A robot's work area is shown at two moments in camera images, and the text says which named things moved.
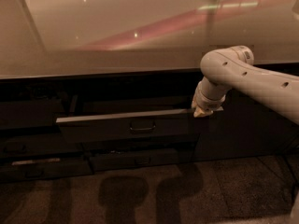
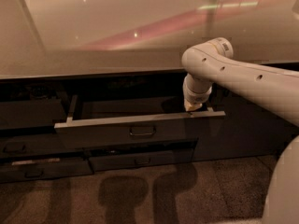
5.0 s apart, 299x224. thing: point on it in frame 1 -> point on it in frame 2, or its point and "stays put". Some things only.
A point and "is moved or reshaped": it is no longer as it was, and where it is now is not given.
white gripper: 207,103 -> 196,97
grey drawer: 123,160 stays put
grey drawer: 174,127 is moved or reshaped
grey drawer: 27,170 stays put
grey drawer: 29,114 stays put
